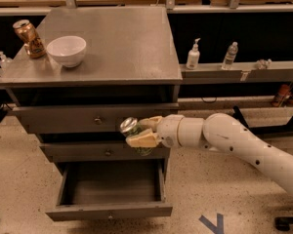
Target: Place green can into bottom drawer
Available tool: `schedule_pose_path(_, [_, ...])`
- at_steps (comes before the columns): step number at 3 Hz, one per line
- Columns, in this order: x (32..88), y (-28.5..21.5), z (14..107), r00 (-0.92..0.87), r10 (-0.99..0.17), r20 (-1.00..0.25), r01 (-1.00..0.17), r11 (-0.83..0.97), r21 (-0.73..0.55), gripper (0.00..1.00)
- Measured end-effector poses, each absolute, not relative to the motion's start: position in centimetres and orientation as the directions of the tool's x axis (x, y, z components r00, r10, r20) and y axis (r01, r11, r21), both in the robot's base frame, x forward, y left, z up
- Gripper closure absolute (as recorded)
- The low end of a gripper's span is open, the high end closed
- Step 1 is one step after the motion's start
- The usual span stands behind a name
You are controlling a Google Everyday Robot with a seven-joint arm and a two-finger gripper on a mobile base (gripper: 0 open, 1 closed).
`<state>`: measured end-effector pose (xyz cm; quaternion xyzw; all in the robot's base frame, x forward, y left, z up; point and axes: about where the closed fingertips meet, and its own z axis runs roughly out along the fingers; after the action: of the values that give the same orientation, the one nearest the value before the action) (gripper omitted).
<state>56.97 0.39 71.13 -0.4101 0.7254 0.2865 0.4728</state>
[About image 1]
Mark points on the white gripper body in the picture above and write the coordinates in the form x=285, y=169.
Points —
x=168, y=131

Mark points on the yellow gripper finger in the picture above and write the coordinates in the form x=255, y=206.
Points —
x=151, y=123
x=145, y=139

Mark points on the green soda can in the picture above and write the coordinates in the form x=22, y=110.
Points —
x=131, y=127

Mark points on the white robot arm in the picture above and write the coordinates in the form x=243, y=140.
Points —
x=219, y=132

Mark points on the top grey drawer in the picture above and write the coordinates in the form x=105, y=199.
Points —
x=67, y=119

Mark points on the grey drawer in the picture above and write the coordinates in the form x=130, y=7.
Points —
x=67, y=119
x=95, y=151
x=111, y=190

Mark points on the bottom grey drawer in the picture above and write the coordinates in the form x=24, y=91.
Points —
x=111, y=190

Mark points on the middle grey drawer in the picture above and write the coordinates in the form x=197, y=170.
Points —
x=95, y=151

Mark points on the grey drawer cabinet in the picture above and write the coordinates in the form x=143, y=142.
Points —
x=130, y=59

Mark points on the orange soda can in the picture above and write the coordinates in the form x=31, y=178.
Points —
x=31, y=39

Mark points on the black stand leg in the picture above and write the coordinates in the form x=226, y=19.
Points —
x=238, y=116

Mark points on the white pump bottle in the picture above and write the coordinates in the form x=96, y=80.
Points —
x=193, y=56

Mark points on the clear water bottle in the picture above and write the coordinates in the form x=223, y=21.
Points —
x=230, y=56

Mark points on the white bowl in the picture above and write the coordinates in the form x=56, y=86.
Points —
x=68, y=51

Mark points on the crumpled clear wrapper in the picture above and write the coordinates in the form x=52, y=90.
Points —
x=263, y=63

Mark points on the orange bottle under shelf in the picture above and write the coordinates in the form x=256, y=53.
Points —
x=281, y=95

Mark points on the black chair base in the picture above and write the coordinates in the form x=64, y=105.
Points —
x=283, y=223

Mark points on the clear sanitizer bottle left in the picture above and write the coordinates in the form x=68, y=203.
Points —
x=4, y=60

